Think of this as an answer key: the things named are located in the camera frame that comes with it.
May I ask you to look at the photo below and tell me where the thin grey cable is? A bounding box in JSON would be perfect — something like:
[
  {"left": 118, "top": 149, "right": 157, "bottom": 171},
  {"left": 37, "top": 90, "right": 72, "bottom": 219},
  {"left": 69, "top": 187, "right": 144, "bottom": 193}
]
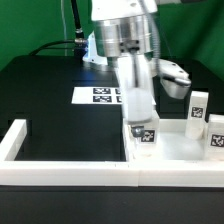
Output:
[{"left": 60, "top": 0, "right": 69, "bottom": 57}]

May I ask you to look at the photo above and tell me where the white U-shaped fence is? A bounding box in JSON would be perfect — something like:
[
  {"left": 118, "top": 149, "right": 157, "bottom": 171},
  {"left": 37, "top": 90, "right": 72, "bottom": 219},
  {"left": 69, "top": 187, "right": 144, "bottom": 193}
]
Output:
[{"left": 0, "top": 119, "right": 224, "bottom": 188}]

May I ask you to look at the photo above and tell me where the white square table top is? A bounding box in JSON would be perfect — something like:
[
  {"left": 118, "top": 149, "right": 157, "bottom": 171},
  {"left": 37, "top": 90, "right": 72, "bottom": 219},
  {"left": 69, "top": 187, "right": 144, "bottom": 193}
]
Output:
[{"left": 123, "top": 119, "right": 224, "bottom": 162}]

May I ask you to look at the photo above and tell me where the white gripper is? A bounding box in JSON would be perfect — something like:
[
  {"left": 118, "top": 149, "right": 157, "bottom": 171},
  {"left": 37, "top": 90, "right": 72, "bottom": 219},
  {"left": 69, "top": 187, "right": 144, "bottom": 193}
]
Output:
[{"left": 116, "top": 54, "right": 191, "bottom": 138}]

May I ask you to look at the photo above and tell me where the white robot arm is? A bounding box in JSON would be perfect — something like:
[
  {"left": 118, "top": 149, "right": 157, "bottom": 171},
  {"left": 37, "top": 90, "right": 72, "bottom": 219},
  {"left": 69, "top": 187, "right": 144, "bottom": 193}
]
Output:
[{"left": 87, "top": 0, "right": 191, "bottom": 138}]

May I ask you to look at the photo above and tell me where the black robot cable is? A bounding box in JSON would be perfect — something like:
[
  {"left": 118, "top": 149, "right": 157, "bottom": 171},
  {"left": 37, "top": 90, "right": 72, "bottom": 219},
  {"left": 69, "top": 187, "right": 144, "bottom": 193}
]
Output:
[{"left": 29, "top": 0, "right": 89, "bottom": 57}]

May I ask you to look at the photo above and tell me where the white marker base plate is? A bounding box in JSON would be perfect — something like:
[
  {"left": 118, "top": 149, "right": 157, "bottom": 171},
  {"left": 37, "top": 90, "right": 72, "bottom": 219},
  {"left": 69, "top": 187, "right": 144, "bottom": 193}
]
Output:
[{"left": 71, "top": 87, "right": 122, "bottom": 105}]

